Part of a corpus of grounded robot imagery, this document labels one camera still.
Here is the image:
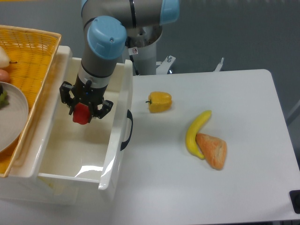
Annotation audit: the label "black drawer handle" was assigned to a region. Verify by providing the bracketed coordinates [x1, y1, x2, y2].
[120, 109, 134, 151]

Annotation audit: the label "pink peach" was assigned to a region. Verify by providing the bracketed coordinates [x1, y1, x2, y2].
[0, 69, 10, 83]

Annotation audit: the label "red bell pepper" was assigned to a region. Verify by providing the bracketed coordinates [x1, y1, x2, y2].
[73, 103, 90, 125]

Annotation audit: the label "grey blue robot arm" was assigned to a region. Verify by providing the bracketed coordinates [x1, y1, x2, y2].
[60, 0, 180, 125]

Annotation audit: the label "yellow banana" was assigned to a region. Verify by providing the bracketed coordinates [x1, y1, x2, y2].
[185, 110, 212, 159]

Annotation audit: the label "grey ribbed plate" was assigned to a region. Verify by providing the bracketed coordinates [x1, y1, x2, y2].
[0, 82, 29, 151]

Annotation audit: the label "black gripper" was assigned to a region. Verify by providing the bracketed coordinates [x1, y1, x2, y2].
[59, 76, 113, 123]

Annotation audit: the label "black corner device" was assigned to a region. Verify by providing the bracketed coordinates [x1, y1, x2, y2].
[289, 190, 300, 214]

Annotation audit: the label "orange bread wedge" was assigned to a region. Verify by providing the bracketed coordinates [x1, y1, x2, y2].
[196, 133, 227, 170]

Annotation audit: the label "yellow bell pepper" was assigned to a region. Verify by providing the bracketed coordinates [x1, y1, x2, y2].
[146, 91, 172, 113]

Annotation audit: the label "white drawer cabinet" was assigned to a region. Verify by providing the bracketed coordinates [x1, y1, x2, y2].
[0, 46, 116, 205]

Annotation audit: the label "white upper drawer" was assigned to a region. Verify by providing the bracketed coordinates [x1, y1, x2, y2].
[38, 60, 133, 192]

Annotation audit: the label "white table bracket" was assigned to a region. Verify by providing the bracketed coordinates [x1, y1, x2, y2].
[214, 57, 224, 72]

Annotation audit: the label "green grapes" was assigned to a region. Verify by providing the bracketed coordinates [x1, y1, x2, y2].
[0, 84, 9, 108]

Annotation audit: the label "yellow woven basket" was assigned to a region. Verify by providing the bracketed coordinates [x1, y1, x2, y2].
[0, 25, 61, 178]

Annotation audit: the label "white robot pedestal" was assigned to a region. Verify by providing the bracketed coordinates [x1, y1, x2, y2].
[122, 25, 176, 75]

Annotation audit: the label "white pear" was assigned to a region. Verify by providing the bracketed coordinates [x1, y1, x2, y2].
[0, 47, 17, 69]

